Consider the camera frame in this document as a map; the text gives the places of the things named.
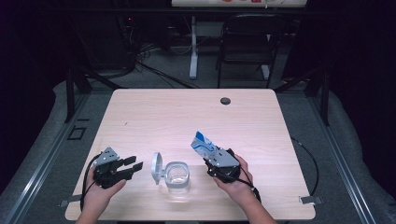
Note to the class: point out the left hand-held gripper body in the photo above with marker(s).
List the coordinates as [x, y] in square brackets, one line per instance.
[107, 174]

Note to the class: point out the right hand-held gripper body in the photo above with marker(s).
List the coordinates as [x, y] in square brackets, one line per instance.
[224, 161]

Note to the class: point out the blue and white pouch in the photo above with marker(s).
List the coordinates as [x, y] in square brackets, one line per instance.
[204, 146]

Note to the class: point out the clear jug with grey lid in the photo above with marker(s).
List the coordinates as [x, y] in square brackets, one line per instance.
[177, 177]

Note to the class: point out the person's left hand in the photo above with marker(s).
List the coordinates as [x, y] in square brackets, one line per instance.
[98, 197]

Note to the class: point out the person's right hand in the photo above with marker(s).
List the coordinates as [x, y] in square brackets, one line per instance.
[239, 189]

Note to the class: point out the grey tape strip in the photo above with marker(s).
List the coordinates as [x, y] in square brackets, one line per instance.
[70, 200]
[311, 199]

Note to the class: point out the dark round table grommet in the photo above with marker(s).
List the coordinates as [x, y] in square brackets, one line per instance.
[225, 100]

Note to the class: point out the black metal stand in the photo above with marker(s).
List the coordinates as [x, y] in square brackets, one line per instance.
[70, 93]
[325, 102]

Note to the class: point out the white desk leg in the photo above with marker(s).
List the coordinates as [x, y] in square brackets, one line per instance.
[193, 56]

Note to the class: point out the black folding chair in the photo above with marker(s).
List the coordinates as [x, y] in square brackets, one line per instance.
[249, 40]

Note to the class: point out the black floor socket frame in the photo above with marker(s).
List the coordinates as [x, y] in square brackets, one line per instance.
[69, 137]

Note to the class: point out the aluminium floor rail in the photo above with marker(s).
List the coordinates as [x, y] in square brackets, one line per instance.
[46, 161]
[339, 165]

